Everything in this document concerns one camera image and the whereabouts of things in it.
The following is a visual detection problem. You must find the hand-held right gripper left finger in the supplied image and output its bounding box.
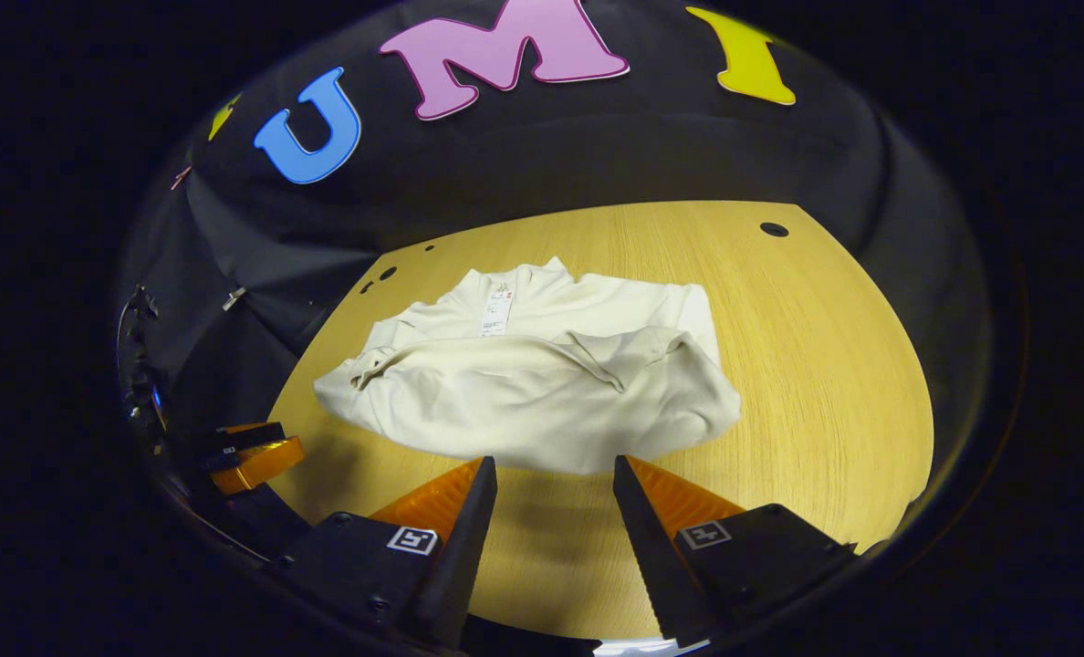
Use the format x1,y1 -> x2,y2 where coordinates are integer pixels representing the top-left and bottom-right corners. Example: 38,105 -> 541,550
264,455 -> 499,651

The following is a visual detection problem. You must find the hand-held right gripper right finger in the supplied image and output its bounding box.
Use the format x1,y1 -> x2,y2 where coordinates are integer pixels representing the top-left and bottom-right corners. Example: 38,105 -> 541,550
612,454 -> 858,647

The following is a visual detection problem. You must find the white sweatshirt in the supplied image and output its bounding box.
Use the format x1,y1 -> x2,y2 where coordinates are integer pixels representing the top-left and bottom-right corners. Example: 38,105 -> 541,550
314,257 -> 742,475

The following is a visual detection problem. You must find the black backdrop cloth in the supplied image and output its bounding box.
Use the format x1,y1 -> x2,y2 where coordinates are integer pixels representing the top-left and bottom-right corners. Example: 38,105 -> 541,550
118,0 -> 990,548

